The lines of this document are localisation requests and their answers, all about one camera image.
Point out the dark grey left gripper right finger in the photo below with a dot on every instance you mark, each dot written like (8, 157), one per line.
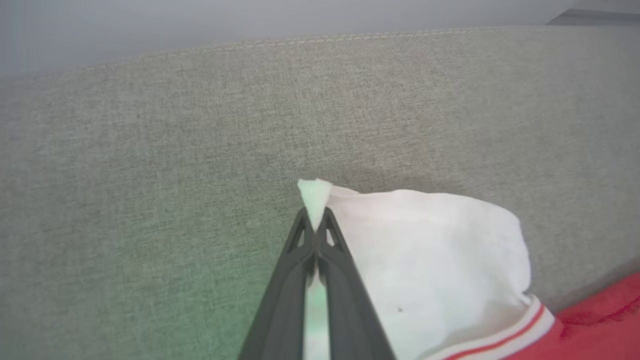
(350, 315)

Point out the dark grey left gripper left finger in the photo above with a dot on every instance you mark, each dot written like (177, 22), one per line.
(282, 310)

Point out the red basketball jersey white sleeves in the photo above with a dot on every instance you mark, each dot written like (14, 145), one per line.
(440, 250)

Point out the dark grey board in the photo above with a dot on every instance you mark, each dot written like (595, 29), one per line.
(600, 18)

